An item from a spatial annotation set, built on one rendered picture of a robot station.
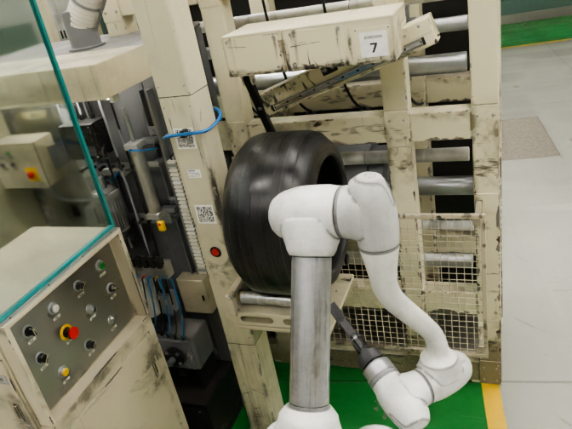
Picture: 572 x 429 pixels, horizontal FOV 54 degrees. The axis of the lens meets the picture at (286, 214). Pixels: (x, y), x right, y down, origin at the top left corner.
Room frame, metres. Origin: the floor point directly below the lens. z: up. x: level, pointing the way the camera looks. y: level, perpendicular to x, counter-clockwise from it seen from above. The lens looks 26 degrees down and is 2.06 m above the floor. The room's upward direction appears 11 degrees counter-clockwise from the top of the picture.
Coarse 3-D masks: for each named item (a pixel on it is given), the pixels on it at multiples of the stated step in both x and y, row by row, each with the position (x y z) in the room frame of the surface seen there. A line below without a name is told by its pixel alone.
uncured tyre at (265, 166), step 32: (256, 160) 1.71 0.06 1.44; (288, 160) 1.66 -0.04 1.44; (320, 160) 1.72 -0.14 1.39; (224, 192) 1.70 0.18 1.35; (256, 192) 1.61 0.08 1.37; (224, 224) 1.64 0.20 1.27; (256, 224) 1.57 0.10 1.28; (256, 256) 1.56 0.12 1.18; (288, 256) 1.51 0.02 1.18; (256, 288) 1.62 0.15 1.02; (288, 288) 1.57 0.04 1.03
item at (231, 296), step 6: (234, 282) 1.80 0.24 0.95; (240, 282) 1.80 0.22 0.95; (234, 288) 1.76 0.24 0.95; (240, 288) 1.79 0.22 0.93; (246, 288) 1.82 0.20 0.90; (228, 294) 1.73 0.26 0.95; (234, 294) 1.74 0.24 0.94; (228, 300) 1.72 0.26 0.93; (234, 300) 1.73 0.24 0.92; (228, 306) 1.72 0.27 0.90; (234, 306) 1.72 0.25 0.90; (240, 306) 1.76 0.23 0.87; (234, 312) 1.72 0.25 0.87
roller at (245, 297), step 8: (240, 296) 1.75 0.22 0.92; (248, 296) 1.74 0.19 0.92; (256, 296) 1.73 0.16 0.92; (264, 296) 1.71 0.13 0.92; (272, 296) 1.70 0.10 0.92; (280, 296) 1.69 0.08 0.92; (288, 296) 1.68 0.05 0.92; (256, 304) 1.73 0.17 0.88; (264, 304) 1.71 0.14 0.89; (272, 304) 1.69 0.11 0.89; (280, 304) 1.68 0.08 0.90; (288, 304) 1.67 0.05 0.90
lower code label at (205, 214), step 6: (198, 210) 1.87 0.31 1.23; (204, 210) 1.86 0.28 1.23; (210, 210) 1.85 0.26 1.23; (198, 216) 1.87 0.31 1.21; (204, 216) 1.86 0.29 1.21; (210, 216) 1.85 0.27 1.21; (198, 222) 1.87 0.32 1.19; (204, 222) 1.86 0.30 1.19; (210, 222) 1.85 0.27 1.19; (216, 222) 1.84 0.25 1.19
